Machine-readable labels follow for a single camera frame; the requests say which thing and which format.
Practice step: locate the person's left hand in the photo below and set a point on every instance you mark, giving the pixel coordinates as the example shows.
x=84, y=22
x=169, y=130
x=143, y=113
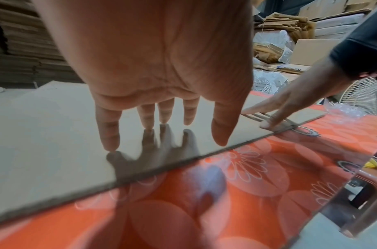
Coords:
x=151, y=48

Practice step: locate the person's right hand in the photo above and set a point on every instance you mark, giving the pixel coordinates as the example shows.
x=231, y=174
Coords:
x=311, y=87

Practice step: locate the wall of cardboard stacks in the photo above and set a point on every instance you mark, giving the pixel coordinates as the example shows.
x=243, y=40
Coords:
x=22, y=48

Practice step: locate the large cardboard box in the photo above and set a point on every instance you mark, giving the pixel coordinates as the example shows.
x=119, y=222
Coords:
x=47, y=146

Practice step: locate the white woven sack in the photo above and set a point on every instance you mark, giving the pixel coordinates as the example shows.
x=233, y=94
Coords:
x=268, y=81

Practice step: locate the white plastic sack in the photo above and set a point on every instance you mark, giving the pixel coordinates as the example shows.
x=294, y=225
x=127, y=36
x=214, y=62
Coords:
x=274, y=41

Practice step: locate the yellow round disc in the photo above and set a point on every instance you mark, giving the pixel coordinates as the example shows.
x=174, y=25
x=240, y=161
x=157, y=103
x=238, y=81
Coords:
x=371, y=163

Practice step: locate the red patterned table cloth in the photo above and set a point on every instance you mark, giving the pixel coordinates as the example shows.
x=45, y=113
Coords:
x=250, y=194

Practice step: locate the red plastic stool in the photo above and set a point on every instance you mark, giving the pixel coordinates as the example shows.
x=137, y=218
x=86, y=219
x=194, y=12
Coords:
x=360, y=204

